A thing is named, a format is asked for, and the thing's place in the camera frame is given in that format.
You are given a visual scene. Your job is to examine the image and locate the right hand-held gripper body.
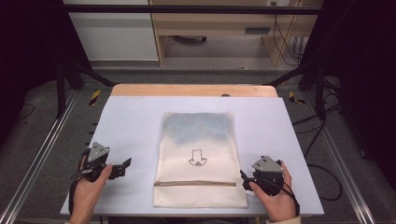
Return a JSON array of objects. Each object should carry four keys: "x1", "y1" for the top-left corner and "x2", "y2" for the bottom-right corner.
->
[{"x1": 250, "y1": 155, "x2": 286, "y2": 197}]

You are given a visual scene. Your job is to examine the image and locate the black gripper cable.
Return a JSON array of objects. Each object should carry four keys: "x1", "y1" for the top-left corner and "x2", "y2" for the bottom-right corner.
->
[
  {"x1": 262, "y1": 176, "x2": 302, "y2": 217},
  {"x1": 67, "y1": 148, "x2": 92, "y2": 217}
]

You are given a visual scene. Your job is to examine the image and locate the light wooden desk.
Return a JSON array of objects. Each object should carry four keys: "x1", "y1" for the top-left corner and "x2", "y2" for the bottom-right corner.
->
[{"x1": 148, "y1": 0, "x2": 325, "y2": 67}]

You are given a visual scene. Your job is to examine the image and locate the black horizontal frame bar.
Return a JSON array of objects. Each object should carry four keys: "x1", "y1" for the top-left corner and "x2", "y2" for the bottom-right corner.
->
[{"x1": 64, "y1": 4, "x2": 323, "y2": 16}]

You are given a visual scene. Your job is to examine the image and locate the white mesh laundry bag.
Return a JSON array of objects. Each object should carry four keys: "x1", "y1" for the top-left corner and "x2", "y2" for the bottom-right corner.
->
[{"x1": 152, "y1": 111, "x2": 248, "y2": 209}]

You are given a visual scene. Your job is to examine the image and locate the black metal stand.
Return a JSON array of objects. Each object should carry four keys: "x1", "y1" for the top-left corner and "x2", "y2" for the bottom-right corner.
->
[
  {"x1": 263, "y1": 60, "x2": 327, "y2": 121},
  {"x1": 55, "y1": 59, "x2": 117, "y2": 119}
]

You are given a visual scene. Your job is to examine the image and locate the pale foam mat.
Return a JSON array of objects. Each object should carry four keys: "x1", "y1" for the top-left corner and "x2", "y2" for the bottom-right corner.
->
[{"x1": 59, "y1": 95, "x2": 325, "y2": 217}]

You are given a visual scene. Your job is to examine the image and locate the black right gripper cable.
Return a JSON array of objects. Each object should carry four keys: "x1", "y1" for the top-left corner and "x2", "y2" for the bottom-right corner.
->
[{"x1": 262, "y1": 176, "x2": 302, "y2": 217}]

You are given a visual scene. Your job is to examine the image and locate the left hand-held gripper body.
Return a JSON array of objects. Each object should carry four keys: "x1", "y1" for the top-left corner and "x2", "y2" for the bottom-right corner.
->
[{"x1": 79, "y1": 141, "x2": 111, "y2": 183}]

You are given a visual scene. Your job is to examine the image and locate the person's left hand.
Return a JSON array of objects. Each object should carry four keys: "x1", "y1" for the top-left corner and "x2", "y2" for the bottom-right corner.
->
[{"x1": 70, "y1": 155, "x2": 113, "y2": 224}]

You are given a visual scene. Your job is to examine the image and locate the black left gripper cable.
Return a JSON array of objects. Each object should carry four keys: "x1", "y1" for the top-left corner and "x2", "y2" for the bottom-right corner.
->
[{"x1": 67, "y1": 148, "x2": 92, "y2": 217}]

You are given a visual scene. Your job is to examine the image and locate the black floor cable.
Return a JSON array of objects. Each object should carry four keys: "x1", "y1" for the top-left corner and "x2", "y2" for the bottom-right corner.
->
[{"x1": 292, "y1": 104, "x2": 344, "y2": 203}]

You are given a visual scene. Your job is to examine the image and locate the yellow black floor tape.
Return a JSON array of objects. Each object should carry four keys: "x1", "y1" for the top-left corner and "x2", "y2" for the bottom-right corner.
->
[
  {"x1": 89, "y1": 89, "x2": 103, "y2": 106},
  {"x1": 288, "y1": 91, "x2": 306, "y2": 105}
]

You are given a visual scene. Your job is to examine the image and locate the aluminium floor rail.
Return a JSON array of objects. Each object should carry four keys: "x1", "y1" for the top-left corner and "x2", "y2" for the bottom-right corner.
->
[
  {"x1": 303, "y1": 91, "x2": 376, "y2": 224},
  {"x1": 0, "y1": 90, "x2": 79, "y2": 224}
]

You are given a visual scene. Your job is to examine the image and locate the white cabinet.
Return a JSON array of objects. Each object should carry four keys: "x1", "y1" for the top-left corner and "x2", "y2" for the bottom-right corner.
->
[{"x1": 63, "y1": 0, "x2": 160, "y2": 63}]

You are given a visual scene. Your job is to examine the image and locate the hanging black cables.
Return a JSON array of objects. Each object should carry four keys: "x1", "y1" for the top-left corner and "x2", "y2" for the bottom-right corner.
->
[{"x1": 270, "y1": 1, "x2": 307, "y2": 67}]

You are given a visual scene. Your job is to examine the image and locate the black curtain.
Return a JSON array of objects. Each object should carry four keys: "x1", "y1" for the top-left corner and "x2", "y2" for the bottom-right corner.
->
[
  {"x1": 300, "y1": 0, "x2": 396, "y2": 190},
  {"x1": 0, "y1": 0, "x2": 92, "y2": 147}
]

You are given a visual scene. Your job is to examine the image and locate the person's right hand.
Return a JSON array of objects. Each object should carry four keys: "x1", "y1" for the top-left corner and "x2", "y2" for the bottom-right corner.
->
[{"x1": 248, "y1": 160, "x2": 297, "y2": 223}]

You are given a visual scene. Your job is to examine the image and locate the wooden table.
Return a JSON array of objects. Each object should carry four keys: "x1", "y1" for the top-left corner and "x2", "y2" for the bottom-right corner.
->
[{"x1": 110, "y1": 83, "x2": 278, "y2": 98}]

